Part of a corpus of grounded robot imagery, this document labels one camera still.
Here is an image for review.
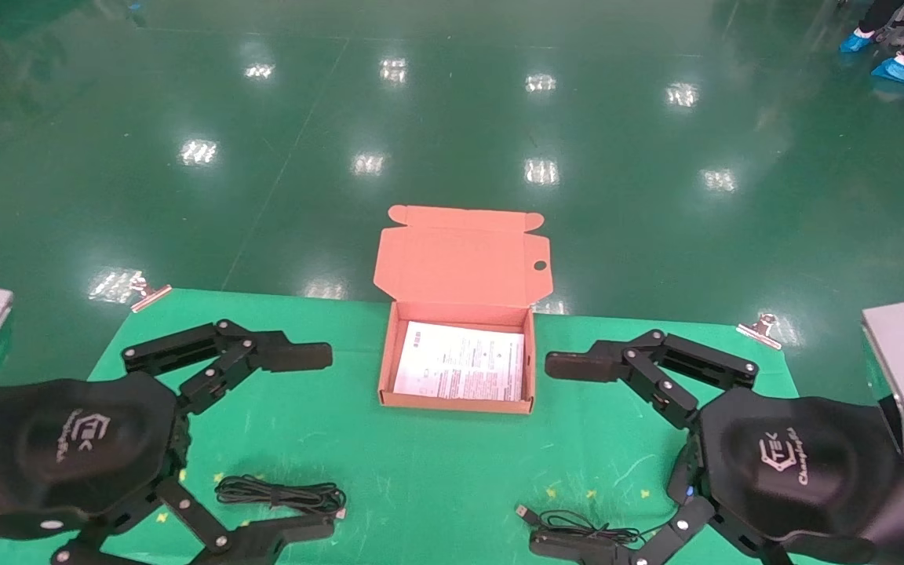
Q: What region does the metal binder clip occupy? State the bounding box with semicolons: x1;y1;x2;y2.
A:
736;313;783;351
129;274;173;314

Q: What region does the white printed paper leaflet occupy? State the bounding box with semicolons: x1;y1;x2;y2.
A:
393;320;527;403

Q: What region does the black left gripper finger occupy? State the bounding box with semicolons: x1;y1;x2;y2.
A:
52;479;337;565
122;319;334;415

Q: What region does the black data cable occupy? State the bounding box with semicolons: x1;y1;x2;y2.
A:
214;473;348;521

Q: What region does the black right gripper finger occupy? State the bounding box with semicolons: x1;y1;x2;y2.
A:
529;498;782;565
544;329;760;430

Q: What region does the green table mat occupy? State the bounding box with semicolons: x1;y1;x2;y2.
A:
0;287;865;565

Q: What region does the black wired computer mouse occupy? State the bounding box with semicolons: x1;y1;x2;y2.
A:
515;504;690;552

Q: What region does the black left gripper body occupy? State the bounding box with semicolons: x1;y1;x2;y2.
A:
0;371;191;548

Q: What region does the open orange cardboard box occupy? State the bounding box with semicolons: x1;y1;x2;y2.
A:
374;205;554;415

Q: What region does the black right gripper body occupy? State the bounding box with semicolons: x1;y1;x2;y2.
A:
666;390;904;565

